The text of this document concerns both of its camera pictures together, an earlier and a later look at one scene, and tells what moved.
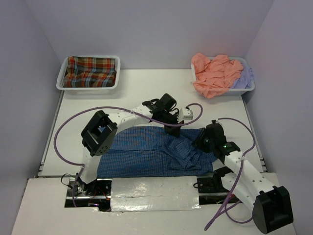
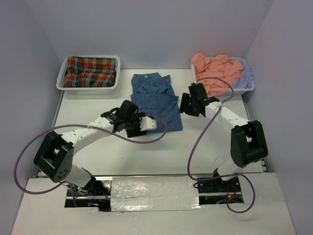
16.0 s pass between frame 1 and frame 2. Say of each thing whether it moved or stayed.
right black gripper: moved
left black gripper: moved
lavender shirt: stayed
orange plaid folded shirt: stayed
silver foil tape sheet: stayed
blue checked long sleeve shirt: moved
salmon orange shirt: stayed
